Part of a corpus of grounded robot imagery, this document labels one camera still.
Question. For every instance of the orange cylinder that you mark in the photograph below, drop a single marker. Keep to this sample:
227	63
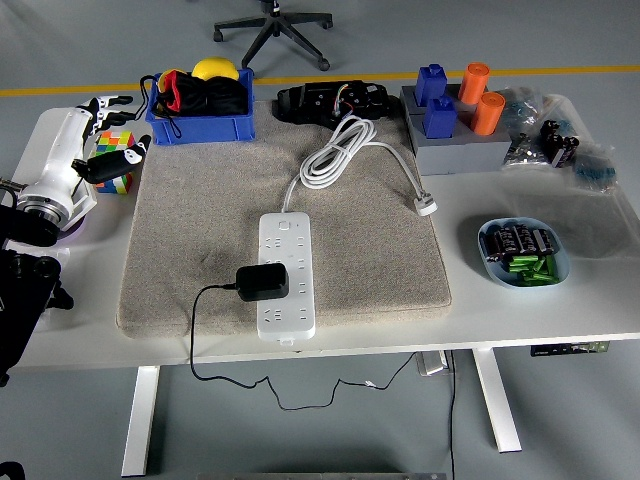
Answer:
472	82
487	114

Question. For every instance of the blue plastic block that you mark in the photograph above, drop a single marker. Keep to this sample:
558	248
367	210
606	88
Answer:
440	120
430	85

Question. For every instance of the silver metal bracket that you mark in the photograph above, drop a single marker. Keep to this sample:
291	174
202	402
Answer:
430	364

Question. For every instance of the green cylinder part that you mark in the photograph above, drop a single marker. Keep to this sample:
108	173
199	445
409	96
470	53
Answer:
520	262
547	280
551	267
539	265
527	278

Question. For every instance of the blue plastic bin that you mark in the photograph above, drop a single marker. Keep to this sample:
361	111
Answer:
200	130

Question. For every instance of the yellow ball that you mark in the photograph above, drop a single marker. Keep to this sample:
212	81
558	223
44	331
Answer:
215	67

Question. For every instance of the black table control panel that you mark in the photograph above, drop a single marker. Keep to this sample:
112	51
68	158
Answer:
550	351

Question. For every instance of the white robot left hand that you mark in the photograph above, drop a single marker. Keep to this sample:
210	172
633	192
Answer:
60	150

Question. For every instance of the clear bag of small screws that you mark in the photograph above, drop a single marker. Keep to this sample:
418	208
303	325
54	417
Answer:
59	252

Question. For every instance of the clear bag of blue parts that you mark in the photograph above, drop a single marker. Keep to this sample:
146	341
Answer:
522	107
595	172

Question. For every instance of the black capacitor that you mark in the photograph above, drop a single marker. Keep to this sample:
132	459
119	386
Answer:
507	240
544	241
491	245
526	239

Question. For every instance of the grey-brown fabric mat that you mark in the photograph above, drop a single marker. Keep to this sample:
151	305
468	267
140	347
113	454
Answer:
210	210

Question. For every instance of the purple disc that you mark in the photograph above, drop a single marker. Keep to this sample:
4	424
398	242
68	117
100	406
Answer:
77	231

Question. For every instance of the clear bag of black capacitors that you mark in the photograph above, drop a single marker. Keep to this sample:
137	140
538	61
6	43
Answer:
560	142

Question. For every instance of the white power strip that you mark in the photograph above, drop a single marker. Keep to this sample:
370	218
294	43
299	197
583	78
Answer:
287	320

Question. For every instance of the black power adapter plug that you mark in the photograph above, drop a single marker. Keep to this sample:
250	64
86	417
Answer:
262	282

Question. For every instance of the multicolour puzzle cube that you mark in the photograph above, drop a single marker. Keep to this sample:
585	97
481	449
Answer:
115	142

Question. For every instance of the large clear plastic bag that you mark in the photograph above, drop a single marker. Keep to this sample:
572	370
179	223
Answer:
575	215

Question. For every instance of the light blue tray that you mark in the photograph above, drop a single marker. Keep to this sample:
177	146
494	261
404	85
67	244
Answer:
564	265

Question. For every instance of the black office chair base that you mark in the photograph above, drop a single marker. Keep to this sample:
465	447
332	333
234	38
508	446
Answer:
277	27

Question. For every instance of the black robot body part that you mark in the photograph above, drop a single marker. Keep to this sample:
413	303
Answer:
10	472

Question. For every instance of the grey block holder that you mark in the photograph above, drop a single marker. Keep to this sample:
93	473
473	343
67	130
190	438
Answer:
460	155

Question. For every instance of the red and yellow fabric item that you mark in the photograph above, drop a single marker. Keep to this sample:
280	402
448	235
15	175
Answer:
172	95

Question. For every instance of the white table leg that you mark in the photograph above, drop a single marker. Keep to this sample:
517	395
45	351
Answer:
140	425
495	400

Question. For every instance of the clear bag of metal screws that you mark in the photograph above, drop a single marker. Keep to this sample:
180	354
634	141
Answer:
522	150

